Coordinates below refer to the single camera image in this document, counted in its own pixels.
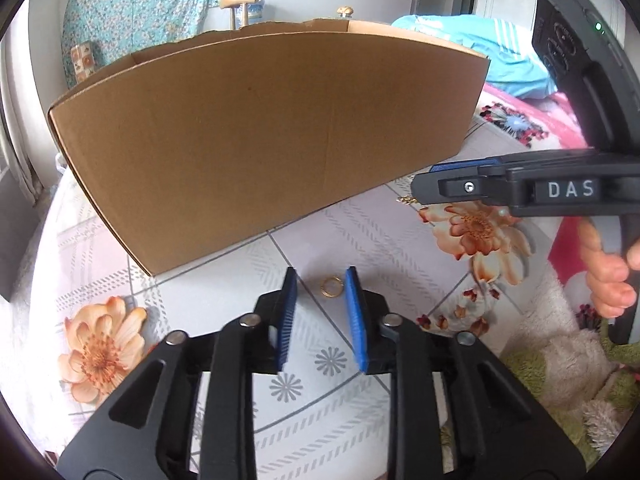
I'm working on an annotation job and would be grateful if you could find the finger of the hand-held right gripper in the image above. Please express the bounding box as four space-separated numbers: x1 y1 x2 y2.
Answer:
430 156 507 172
410 168 507 207

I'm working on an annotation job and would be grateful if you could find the teal floral hanging cloth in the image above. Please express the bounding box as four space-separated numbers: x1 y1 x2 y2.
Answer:
62 0 222 87

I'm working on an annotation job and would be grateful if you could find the blue striped jacket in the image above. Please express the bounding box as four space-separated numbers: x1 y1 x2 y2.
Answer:
390 14 557 99

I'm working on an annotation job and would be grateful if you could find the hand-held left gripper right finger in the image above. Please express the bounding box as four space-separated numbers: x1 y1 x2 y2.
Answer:
344 265 594 480

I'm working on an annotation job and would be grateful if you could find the white green fluffy robe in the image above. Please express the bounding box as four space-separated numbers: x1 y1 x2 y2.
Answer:
500 280 616 466

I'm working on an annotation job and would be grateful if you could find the person's right hand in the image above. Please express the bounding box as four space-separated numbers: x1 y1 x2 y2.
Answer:
579 219 637 319

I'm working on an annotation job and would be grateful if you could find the orange patterned folded mat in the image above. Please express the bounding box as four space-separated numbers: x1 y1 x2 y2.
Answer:
70 42 97 84

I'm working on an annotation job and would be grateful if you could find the wooden crutch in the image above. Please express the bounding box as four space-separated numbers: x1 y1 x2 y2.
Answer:
220 0 264 31

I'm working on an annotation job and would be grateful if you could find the brown cardboard box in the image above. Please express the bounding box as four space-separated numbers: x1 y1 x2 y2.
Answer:
47 19 492 277

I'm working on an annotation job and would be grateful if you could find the pink floral blanket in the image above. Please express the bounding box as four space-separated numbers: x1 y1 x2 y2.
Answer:
470 82 640 333

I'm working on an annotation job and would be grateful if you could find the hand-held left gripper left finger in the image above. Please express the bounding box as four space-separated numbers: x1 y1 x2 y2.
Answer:
56 266 299 480

